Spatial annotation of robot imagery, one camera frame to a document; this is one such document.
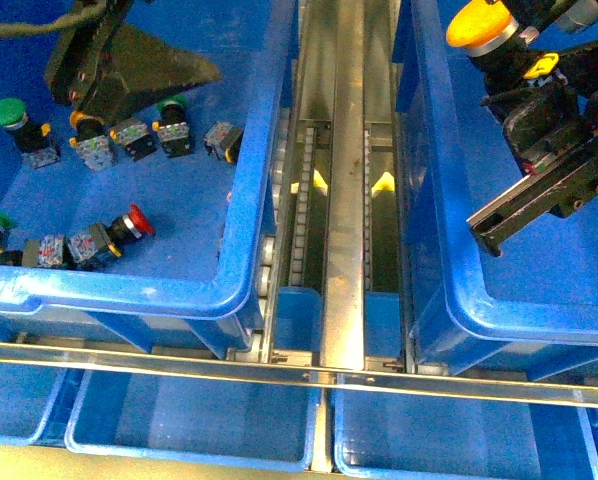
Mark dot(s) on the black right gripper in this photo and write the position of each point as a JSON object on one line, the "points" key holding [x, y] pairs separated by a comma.
{"points": [[557, 159]]}

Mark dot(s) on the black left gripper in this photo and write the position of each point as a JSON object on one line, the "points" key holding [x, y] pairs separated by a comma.
{"points": [[111, 70]]}

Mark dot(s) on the large yellow mushroom button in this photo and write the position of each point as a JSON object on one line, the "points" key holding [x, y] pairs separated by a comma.
{"points": [[498, 38]]}

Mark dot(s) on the blue bin with buttons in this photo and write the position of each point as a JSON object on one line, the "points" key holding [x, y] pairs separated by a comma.
{"points": [[191, 284]]}

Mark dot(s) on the green button middle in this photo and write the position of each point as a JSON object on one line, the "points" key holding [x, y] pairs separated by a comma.
{"points": [[134, 137]]}

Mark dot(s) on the green button right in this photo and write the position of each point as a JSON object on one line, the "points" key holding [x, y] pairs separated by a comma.
{"points": [[172, 128]]}

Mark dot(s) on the small yellow button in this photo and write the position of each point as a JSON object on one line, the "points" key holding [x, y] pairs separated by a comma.
{"points": [[91, 142]]}

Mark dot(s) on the green button far left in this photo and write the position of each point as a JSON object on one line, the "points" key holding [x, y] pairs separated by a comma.
{"points": [[33, 140]]}

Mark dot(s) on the red button lying centre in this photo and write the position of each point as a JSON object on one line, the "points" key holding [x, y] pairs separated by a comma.
{"points": [[100, 245]]}

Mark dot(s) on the lower blue bin right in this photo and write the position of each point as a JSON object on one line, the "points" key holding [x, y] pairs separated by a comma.
{"points": [[392, 436]]}

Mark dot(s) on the lower blue bin far left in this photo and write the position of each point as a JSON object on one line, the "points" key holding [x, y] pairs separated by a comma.
{"points": [[35, 404]]}

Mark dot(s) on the metal roller rack frame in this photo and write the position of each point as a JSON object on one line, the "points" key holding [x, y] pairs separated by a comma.
{"points": [[370, 279]]}

